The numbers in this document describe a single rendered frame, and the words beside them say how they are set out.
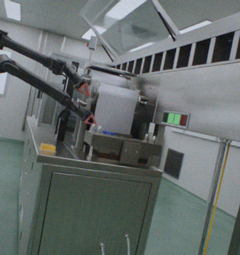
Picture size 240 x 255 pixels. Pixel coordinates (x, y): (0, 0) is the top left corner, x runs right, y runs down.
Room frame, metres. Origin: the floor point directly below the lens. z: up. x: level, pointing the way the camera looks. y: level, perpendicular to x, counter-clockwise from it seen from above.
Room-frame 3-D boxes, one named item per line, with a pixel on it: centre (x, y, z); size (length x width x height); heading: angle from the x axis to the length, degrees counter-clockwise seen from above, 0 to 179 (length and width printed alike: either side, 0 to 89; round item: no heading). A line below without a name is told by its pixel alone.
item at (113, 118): (1.65, 0.05, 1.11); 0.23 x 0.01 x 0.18; 111
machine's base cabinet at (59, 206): (2.56, 0.47, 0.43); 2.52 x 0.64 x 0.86; 21
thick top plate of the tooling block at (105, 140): (1.55, -0.02, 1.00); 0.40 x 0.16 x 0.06; 111
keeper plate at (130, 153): (1.47, -0.07, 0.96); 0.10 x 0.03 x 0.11; 111
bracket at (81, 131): (1.68, 0.24, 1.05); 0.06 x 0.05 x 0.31; 111
